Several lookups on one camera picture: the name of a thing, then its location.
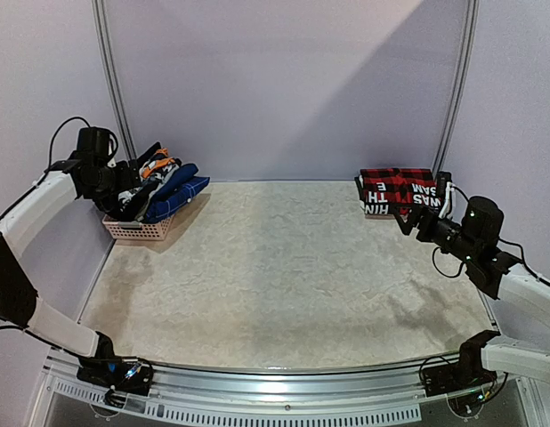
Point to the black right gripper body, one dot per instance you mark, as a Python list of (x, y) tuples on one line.
[(417, 218)]

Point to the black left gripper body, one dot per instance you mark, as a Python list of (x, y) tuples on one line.
[(119, 182)]

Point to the black t-shirt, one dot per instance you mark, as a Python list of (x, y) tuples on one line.
[(140, 161)]

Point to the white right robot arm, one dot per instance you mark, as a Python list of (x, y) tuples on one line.
[(497, 274)]

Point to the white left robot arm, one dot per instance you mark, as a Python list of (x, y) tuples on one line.
[(91, 172)]

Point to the camouflage orange garment pile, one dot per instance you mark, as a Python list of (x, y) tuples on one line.
[(132, 204)]

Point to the red black plaid shirt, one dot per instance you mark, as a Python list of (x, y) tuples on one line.
[(380, 190)]

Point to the blue plaid garment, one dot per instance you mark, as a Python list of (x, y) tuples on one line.
[(179, 190)]

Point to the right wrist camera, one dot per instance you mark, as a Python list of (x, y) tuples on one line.
[(444, 186)]

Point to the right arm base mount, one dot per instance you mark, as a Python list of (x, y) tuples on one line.
[(449, 377)]

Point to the aluminium front rail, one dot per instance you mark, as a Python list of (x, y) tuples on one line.
[(387, 395)]

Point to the left aluminium frame post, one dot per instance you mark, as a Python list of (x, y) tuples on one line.
[(101, 21)]

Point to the aluminium frame post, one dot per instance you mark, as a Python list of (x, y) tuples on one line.
[(459, 81), (101, 21)]

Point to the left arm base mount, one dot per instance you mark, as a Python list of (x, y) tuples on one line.
[(124, 374)]

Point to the right aluminium frame post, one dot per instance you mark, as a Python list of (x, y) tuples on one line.
[(459, 81)]

